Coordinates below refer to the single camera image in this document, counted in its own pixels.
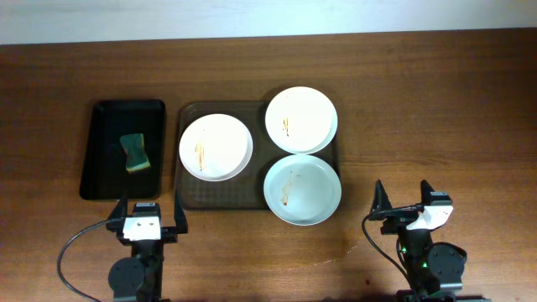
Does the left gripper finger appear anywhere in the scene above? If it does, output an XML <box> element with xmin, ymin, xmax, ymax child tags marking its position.
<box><xmin>174</xmin><ymin>190</ymin><xmax>187</xmax><ymax>229</ymax></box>
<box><xmin>109</xmin><ymin>191</ymin><xmax>128</xmax><ymax>220</ymax></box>

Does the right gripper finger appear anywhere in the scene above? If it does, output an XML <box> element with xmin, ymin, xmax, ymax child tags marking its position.
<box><xmin>420</xmin><ymin>180</ymin><xmax>435</xmax><ymax>206</ymax></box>
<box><xmin>370</xmin><ymin>180</ymin><xmax>392</xmax><ymax>214</ymax></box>

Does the green yellow sponge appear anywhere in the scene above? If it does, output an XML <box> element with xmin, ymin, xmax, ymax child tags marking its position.
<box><xmin>119</xmin><ymin>133</ymin><xmax>151</xmax><ymax>174</ymax></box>

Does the white plate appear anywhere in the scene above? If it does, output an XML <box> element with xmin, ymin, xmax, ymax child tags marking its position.
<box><xmin>263</xmin><ymin>154</ymin><xmax>342</xmax><ymax>227</ymax></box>
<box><xmin>265</xmin><ymin>86</ymin><xmax>338</xmax><ymax>154</ymax></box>
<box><xmin>178</xmin><ymin>113</ymin><xmax>253</xmax><ymax>182</ymax></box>

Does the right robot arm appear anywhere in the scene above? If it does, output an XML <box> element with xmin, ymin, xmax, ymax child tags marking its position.
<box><xmin>363</xmin><ymin>180</ymin><xmax>467</xmax><ymax>302</ymax></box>

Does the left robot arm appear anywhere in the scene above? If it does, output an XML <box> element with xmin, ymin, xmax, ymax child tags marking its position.
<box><xmin>106</xmin><ymin>195</ymin><xmax>188</xmax><ymax>302</ymax></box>

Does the black plastic tray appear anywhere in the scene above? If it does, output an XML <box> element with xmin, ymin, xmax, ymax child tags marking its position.
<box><xmin>79</xmin><ymin>99</ymin><xmax>166</xmax><ymax>200</ymax></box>

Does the brown translucent tray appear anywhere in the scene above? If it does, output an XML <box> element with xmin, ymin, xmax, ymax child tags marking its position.
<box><xmin>174</xmin><ymin>100</ymin><xmax>341</xmax><ymax>211</ymax></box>

